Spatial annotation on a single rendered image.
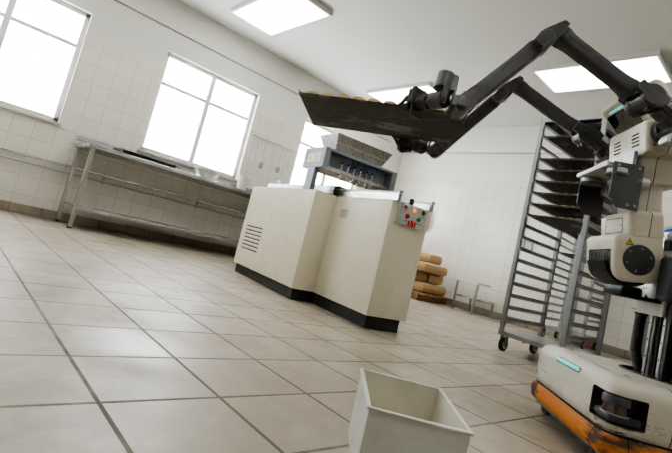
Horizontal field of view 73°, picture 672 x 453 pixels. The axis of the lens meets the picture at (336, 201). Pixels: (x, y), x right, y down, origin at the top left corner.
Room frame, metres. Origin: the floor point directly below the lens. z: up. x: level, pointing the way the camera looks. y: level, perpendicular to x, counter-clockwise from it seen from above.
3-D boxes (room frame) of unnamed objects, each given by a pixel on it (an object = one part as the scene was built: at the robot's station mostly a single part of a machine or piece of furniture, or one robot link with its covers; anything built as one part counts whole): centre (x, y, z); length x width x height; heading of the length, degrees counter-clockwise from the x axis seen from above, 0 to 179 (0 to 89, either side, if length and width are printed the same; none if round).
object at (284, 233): (4.13, 0.19, 0.42); 1.28 x 0.72 x 0.84; 31
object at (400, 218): (2.98, -0.51, 0.77); 0.24 x 0.04 x 0.14; 121
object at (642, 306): (1.58, -1.10, 0.61); 0.28 x 0.27 x 0.25; 174
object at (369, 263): (3.29, -0.32, 0.45); 0.70 x 0.34 x 0.90; 31
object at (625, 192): (1.66, -0.98, 0.93); 0.28 x 0.16 x 0.22; 174
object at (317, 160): (3.72, -0.06, 1.01); 0.72 x 0.33 x 0.34; 121
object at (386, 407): (1.09, -0.27, 0.08); 0.30 x 0.22 x 0.16; 178
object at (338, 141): (3.72, -0.06, 1.25); 0.56 x 0.29 x 0.14; 121
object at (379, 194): (3.74, 0.13, 0.87); 2.01 x 0.03 x 0.07; 31
